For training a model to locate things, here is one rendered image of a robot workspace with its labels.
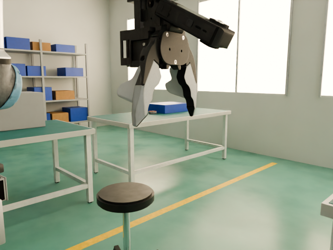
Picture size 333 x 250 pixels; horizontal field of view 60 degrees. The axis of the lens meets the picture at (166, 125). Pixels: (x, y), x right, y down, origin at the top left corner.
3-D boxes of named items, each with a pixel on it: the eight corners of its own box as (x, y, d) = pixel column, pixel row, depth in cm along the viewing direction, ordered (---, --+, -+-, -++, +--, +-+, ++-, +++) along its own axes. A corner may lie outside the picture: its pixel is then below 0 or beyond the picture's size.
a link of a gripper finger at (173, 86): (178, 103, 55) (160, 62, 50) (204, 105, 52) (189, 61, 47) (170, 114, 54) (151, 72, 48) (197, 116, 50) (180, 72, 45)
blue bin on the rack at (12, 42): (0, 50, 567) (-1, 38, 564) (23, 51, 596) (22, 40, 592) (7, 48, 537) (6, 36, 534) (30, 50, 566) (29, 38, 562)
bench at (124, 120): (89, 172, 381) (86, 116, 369) (186, 149, 511) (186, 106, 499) (130, 191, 317) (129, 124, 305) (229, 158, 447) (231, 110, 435)
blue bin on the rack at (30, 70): (21, 76, 599) (20, 66, 596) (39, 76, 623) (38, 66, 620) (27, 76, 568) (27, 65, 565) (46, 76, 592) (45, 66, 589)
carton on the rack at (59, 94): (48, 98, 644) (48, 90, 641) (67, 98, 672) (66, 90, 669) (56, 99, 615) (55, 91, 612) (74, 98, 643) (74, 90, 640)
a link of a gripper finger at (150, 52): (146, 97, 42) (167, 49, 44) (155, 97, 41) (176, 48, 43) (127, 78, 38) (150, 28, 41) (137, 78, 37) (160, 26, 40)
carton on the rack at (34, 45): (26, 51, 600) (25, 43, 597) (43, 52, 624) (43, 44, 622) (32, 50, 571) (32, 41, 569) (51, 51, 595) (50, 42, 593)
